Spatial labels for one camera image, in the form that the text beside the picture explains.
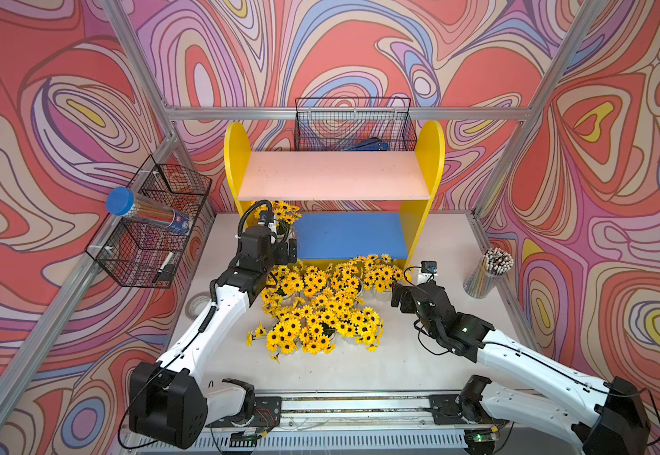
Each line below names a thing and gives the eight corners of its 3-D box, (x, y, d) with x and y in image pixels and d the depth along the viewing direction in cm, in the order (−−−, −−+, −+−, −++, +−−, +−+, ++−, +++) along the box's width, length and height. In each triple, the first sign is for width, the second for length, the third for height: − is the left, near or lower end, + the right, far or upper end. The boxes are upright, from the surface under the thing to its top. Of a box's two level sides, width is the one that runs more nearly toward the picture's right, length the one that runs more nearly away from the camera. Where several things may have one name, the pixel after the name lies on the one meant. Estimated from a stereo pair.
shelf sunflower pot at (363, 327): (335, 345, 86) (335, 326, 75) (352, 320, 92) (355, 299, 80) (366, 367, 82) (371, 350, 71) (382, 340, 87) (389, 320, 76)
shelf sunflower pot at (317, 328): (303, 365, 83) (298, 347, 71) (305, 329, 90) (301, 307, 78) (339, 365, 83) (341, 347, 71) (339, 329, 90) (340, 307, 78)
